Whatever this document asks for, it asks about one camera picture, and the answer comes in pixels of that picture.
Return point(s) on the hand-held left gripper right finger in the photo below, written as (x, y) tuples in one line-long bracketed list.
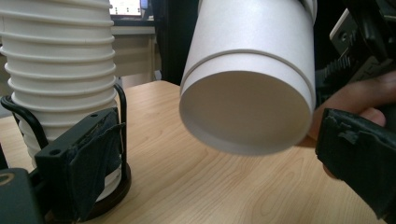
[(361, 161)]

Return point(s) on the tall stack of white cups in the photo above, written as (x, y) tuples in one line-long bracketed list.
[(59, 62)]

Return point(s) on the lit computer monitor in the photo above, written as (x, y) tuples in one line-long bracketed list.
[(126, 6)]

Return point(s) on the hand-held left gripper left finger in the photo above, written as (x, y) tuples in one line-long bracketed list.
[(74, 161)]

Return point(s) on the white paper cup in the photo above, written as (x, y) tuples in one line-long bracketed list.
[(249, 118), (249, 25)]

